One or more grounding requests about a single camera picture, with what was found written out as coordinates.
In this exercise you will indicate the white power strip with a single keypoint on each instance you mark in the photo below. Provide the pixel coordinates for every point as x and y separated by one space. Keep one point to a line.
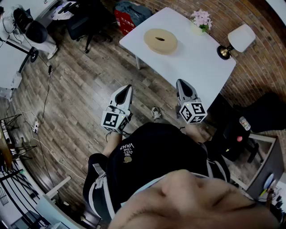
35 128

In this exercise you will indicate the small red ball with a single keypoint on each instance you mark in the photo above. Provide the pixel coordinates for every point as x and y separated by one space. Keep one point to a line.
239 138

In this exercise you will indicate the white shade table lamp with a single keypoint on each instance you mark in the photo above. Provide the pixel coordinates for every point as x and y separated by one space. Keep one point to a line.
242 38

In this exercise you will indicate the red cardboard box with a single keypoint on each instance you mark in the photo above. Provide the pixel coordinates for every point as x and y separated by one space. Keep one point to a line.
124 22

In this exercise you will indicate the dark grey jacket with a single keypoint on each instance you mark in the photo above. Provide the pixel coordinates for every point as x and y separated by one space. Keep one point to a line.
134 12

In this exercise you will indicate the person's grey shoe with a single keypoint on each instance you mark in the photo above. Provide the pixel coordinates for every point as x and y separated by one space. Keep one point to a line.
156 113

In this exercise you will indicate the person's black clothing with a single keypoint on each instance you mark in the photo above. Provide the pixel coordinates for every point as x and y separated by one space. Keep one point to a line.
161 152

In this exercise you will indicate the black low side table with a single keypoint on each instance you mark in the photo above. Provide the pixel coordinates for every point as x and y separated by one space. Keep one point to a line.
232 145

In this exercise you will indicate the person's right forearm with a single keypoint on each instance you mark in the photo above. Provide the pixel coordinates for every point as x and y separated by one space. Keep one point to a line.
196 133

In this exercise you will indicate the black armchair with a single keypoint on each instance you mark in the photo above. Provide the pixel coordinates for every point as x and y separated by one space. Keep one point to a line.
266 111

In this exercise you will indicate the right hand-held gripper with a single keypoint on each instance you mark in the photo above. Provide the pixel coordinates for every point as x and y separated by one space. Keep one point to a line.
194 113

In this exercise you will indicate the grey open cabinet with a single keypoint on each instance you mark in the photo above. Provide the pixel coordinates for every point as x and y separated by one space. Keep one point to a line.
266 161

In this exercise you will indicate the person's face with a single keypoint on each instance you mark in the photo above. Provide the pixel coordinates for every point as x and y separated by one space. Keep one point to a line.
190 201

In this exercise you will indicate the printed drink can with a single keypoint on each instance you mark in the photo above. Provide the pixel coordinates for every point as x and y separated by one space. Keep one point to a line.
245 123

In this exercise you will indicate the black office chair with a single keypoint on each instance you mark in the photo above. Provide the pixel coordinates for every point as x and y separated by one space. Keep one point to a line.
82 24

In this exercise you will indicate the white table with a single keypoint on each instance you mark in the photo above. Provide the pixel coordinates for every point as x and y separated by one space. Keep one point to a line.
196 67

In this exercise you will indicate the pink flowers in white pot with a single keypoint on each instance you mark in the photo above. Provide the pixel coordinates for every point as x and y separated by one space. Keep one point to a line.
202 20

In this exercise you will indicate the person's left forearm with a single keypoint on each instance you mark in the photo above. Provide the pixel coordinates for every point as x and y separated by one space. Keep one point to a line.
111 143

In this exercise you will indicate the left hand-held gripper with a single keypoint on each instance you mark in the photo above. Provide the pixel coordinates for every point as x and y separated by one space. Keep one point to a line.
110 119

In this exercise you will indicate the round beige box lid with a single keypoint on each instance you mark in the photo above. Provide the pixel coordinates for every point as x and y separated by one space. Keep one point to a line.
152 38

